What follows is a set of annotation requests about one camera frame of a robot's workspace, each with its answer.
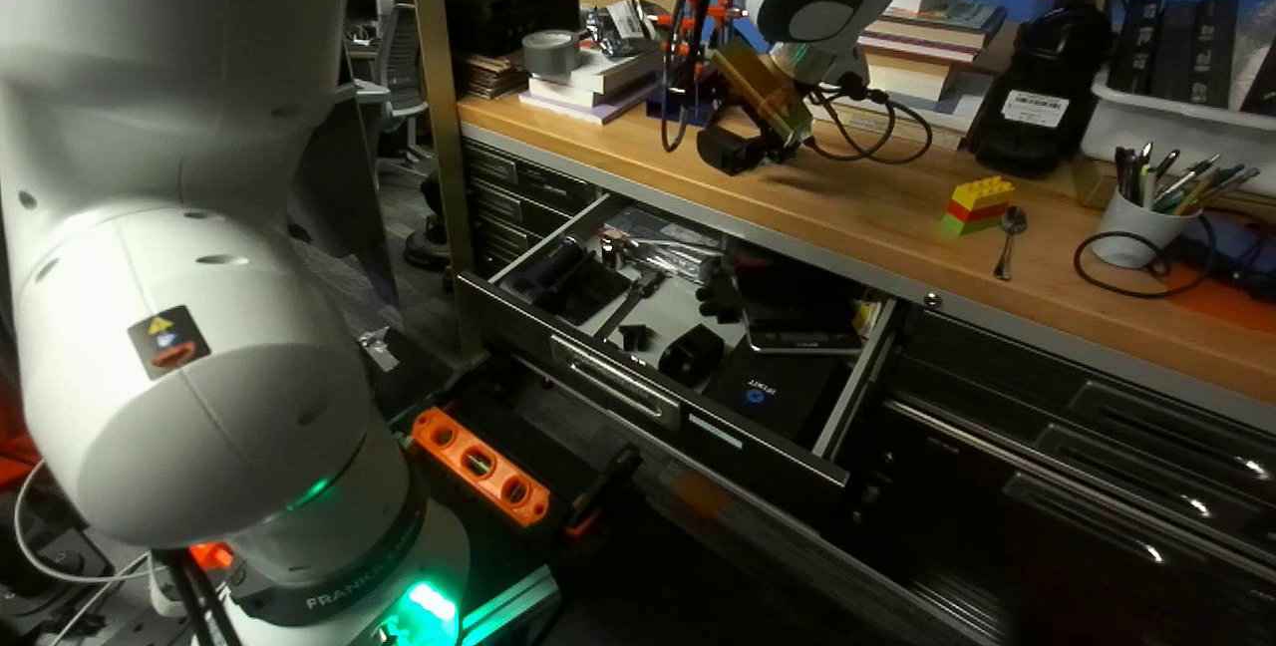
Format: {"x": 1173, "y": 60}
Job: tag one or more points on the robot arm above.
{"x": 189, "y": 257}

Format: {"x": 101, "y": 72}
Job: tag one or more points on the heap of pens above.
{"x": 1181, "y": 185}

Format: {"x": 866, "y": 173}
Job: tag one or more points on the stack of wide closed drawers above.
{"x": 1097, "y": 467}

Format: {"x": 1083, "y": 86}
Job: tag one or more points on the black block object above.
{"x": 691, "y": 355}

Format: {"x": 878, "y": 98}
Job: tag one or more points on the white cup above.
{"x": 1136, "y": 232}

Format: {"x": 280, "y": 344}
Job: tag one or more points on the open drawer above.
{"x": 688, "y": 327}

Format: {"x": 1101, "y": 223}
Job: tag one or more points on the rack with orange pegs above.
{"x": 688, "y": 28}

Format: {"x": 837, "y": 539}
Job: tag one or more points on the black tablet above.
{"x": 802, "y": 337}

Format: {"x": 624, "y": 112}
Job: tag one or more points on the black device with label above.
{"x": 1042, "y": 88}

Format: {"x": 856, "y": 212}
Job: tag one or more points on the long black case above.
{"x": 563, "y": 277}

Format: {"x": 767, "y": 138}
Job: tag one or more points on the black storage box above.
{"x": 513, "y": 3}

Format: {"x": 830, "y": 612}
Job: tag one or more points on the orange clamp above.
{"x": 478, "y": 467}

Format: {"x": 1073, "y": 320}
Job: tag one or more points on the small black piece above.
{"x": 635, "y": 335}

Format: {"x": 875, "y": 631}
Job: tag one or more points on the row of black boxes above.
{"x": 1176, "y": 43}

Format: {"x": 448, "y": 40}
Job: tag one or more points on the metal spoon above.
{"x": 1009, "y": 237}

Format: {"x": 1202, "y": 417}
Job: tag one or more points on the black knobbed object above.
{"x": 720, "y": 295}

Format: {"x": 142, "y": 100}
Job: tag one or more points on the white plastic bin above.
{"x": 1176, "y": 133}

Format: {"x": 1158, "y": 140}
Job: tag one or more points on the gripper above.
{"x": 736, "y": 150}

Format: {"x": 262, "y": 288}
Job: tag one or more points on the clear plastic packet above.
{"x": 663, "y": 237}

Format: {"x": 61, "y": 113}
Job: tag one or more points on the roll of grey tape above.
{"x": 550, "y": 53}

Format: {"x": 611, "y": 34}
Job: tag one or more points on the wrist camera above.
{"x": 763, "y": 88}

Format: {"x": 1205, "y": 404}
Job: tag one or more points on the office chair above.
{"x": 399, "y": 58}

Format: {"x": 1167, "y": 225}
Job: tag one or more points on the stack of toy bricks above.
{"x": 979, "y": 205}

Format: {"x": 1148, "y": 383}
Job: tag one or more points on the stack of white books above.
{"x": 593, "y": 83}

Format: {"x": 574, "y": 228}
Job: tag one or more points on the flat black box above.
{"x": 773, "y": 387}

